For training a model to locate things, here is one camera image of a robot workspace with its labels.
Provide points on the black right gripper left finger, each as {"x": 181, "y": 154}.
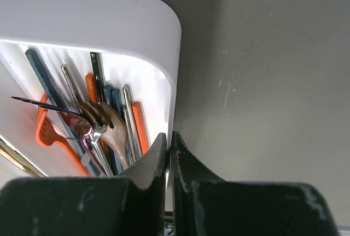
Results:
{"x": 131, "y": 203}

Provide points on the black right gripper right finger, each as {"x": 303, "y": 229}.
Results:
{"x": 206, "y": 204}

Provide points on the purple plastic fork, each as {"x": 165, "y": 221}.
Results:
{"x": 78, "y": 125}

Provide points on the white cutlery tray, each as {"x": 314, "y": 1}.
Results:
{"x": 138, "y": 42}

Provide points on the silver chopstick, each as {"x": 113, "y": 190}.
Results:
{"x": 136, "y": 148}

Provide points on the orange chopstick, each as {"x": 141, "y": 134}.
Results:
{"x": 140, "y": 125}

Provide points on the wooden fork in tray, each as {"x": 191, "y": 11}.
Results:
{"x": 115, "y": 133}

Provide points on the orange plastic fork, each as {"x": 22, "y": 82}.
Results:
{"x": 46, "y": 136}

